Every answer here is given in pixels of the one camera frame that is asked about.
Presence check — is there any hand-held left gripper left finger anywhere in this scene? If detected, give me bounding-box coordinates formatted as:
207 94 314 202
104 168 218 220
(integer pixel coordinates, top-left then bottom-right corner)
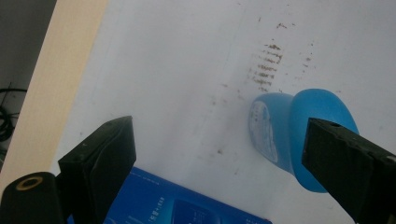
58 116 137 224

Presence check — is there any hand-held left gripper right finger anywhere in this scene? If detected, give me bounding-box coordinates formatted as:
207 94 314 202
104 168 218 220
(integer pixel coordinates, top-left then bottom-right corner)
301 117 396 224

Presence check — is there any blue cardboard box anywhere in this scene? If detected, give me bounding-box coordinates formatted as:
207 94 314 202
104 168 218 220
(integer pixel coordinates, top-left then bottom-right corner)
65 166 274 224

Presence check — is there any blue plastic bottle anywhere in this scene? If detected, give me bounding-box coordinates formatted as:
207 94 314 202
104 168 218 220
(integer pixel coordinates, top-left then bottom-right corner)
247 88 360 194

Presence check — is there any white paper sheet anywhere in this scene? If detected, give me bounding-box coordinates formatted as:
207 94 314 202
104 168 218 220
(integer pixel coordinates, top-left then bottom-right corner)
49 0 396 224

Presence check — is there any black floor cable bundle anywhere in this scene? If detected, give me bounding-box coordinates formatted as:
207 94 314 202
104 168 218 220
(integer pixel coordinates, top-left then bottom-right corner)
0 82 28 162

